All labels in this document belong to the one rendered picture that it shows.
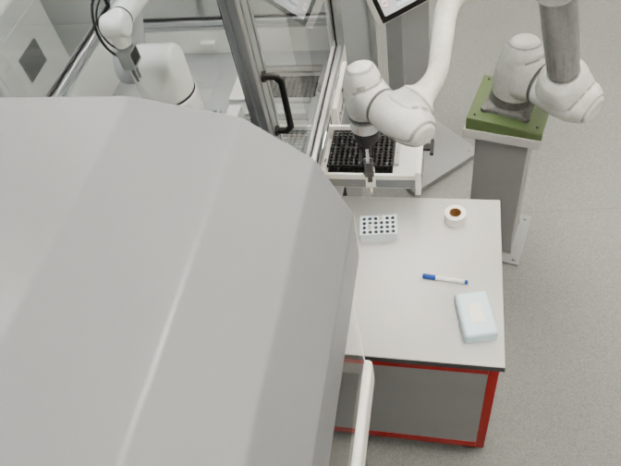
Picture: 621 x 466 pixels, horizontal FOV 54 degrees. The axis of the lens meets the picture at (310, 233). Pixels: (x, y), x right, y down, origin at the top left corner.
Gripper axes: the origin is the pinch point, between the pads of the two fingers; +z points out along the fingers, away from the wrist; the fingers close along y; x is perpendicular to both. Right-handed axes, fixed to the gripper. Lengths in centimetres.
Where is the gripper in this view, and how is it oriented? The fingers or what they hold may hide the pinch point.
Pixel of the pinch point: (370, 177)
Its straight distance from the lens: 189.7
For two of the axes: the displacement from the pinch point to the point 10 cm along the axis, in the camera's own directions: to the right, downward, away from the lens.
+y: 0.6, -7.8, 6.2
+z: 1.4, 6.2, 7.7
